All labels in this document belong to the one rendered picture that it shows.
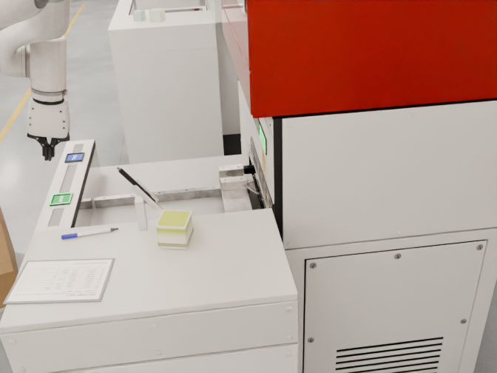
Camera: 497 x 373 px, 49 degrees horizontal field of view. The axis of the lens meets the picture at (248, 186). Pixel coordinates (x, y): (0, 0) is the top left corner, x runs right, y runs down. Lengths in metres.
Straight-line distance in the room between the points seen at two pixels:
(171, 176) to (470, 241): 1.00
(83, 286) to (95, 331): 0.11
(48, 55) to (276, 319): 0.81
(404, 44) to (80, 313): 0.94
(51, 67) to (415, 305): 1.25
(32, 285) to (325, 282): 0.81
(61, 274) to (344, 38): 0.84
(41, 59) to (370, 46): 0.78
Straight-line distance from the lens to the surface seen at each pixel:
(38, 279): 1.34
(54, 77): 1.44
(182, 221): 1.31
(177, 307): 1.18
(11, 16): 1.02
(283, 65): 1.30
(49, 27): 1.30
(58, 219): 1.55
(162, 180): 1.93
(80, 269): 1.33
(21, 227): 3.43
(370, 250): 1.63
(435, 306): 1.86
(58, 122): 1.50
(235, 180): 1.71
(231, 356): 1.29
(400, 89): 1.41
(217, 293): 1.20
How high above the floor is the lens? 1.75
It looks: 30 degrees down
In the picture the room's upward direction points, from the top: 2 degrees counter-clockwise
